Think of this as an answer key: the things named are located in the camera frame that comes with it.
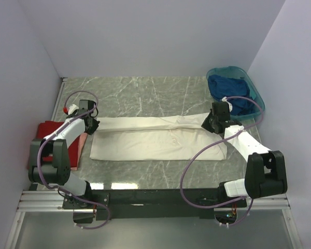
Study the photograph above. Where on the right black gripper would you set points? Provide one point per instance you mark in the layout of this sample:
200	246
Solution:
206	125

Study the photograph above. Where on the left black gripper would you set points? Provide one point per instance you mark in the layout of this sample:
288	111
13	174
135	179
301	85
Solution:
90	130

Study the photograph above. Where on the white t shirt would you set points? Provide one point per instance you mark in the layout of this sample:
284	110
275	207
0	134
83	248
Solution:
150	138

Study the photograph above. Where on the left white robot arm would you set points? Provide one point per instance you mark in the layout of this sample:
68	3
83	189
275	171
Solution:
49	162

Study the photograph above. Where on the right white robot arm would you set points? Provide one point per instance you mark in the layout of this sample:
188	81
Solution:
265	170

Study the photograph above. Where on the blue t shirt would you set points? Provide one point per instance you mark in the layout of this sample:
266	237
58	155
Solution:
221	87

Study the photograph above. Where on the red folded t shirt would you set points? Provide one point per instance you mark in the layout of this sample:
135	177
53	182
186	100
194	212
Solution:
47	127

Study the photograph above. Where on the teal plastic basket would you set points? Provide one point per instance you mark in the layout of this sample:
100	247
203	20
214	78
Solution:
238	73

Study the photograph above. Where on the black base beam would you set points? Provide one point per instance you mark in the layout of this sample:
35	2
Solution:
153	203

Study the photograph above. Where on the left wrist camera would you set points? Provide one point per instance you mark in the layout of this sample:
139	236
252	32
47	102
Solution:
69	110

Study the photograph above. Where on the aluminium frame rail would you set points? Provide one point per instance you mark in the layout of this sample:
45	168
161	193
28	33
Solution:
38	200

